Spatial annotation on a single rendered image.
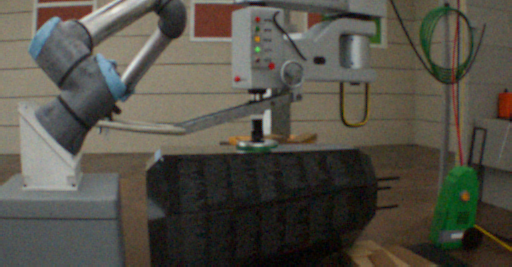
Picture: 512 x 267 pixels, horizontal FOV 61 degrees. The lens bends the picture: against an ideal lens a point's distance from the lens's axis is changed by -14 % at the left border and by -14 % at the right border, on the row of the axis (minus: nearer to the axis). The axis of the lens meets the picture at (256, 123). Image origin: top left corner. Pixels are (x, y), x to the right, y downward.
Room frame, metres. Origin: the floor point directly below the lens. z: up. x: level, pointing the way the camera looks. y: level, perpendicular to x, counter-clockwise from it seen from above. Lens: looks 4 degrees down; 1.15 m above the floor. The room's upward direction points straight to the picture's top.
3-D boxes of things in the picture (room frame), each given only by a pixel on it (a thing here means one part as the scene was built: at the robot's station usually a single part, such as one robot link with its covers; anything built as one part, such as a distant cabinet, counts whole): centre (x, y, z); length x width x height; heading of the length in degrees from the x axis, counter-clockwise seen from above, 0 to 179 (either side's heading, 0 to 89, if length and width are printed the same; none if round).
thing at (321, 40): (2.80, -0.36, 1.30); 0.74 x 0.23 x 0.49; 118
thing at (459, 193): (3.24, -1.47, 0.43); 0.35 x 0.35 x 0.87; 88
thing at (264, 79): (2.66, -0.08, 1.32); 0.36 x 0.22 x 0.45; 118
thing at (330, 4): (2.79, -0.31, 1.62); 0.96 x 0.25 x 0.17; 118
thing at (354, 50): (2.94, -0.59, 1.34); 0.19 x 0.19 x 0.20
